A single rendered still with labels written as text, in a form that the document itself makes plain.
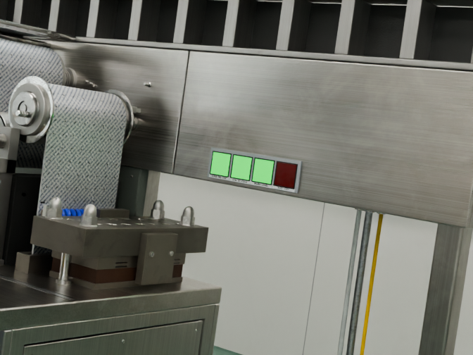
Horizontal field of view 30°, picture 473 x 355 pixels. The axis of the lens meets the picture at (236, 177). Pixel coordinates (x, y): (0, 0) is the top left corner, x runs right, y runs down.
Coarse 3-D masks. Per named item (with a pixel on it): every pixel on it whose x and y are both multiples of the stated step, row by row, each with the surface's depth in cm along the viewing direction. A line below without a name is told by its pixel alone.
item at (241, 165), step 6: (234, 156) 200; (240, 156) 199; (234, 162) 200; (240, 162) 199; (246, 162) 198; (234, 168) 200; (240, 168) 199; (246, 168) 198; (234, 174) 200; (240, 174) 199; (246, 174) 198
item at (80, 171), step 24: (48, 144) 192; (72, 144) 197; (96, 144) 203; (120, 144) 210; (48, 168) 193; (72, 168) 198; (96, 168) 204; (48, 192) 194; (72, 192) 199; (96, 192) 205
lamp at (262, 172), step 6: (258, 162) 196; (264, 162) 195; (270, 162) 194; (258, 168) 196; (264, 168) 195; (270, 168) 194; (258, 174) 196; (264, 174) 195; (270, 174) 194; (252, 180) 197; (258, 180) 196; (264, 180) 195; (270, 180) 194
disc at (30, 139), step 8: (24, 80) 196; (32, 80) 194; (40, 80) 193; (16, 88) 197; (48, 88) 191; (48, 96) 191; (48, 104) 191; (8, 112) 198; (48, 112) 191; (48, 120) 191; (48, 128) 191; (24, 136) 195; (32, 136) 193; (40, 136) 192
